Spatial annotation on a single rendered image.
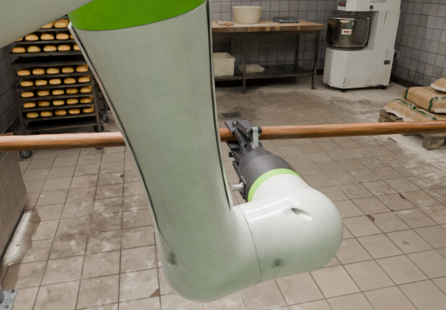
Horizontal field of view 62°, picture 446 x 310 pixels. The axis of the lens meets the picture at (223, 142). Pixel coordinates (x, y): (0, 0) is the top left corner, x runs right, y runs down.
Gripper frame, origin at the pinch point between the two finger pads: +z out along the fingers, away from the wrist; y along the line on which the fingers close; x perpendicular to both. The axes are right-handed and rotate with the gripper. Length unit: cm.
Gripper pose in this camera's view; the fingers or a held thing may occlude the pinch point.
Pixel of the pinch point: (234, 135)
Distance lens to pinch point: 80.3
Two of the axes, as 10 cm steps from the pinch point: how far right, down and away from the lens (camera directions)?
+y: -0.5, 9.3, 3.7
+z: -2.2, -3.7, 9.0
